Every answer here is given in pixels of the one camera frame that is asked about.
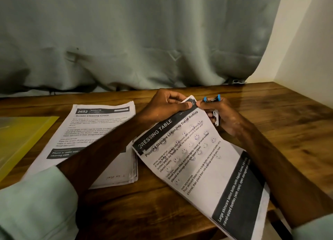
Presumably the person's right hand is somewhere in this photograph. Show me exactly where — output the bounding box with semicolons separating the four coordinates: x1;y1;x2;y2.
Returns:
200;97;250;141

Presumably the yellow patterned folder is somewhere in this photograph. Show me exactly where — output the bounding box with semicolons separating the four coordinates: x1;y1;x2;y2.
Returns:
0;116;60;183

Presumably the blue pen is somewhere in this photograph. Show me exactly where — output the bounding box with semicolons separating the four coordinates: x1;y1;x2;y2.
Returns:
203;94;222;128

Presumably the pale green curtain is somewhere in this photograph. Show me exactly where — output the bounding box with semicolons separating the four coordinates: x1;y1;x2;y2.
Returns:
0;0;285;95

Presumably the person's left hand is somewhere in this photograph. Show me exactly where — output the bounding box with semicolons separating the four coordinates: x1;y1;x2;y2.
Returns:
136;88;194;128

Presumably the black bar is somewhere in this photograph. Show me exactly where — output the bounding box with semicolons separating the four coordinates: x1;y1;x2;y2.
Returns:
268;210;293;240

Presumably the person's left forearm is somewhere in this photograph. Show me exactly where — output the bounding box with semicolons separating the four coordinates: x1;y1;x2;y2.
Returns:
0;117;152;240

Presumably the person's right forearm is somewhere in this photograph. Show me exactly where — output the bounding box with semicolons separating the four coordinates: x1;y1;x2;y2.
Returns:
234;133;333;240

